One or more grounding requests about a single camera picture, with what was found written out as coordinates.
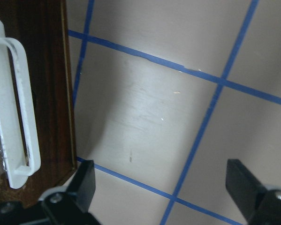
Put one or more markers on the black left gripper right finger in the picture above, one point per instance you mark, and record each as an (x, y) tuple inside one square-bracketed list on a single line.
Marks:
[(246, 191)]

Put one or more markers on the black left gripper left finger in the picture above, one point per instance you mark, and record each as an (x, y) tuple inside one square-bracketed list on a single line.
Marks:
[(82, 186)]

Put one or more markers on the white drawer handle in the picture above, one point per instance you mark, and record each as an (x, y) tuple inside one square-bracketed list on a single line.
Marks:
[(18, 130)]

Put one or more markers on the dark wooden drawer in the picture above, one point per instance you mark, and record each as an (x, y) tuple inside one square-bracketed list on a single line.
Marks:
[(41, 27)]

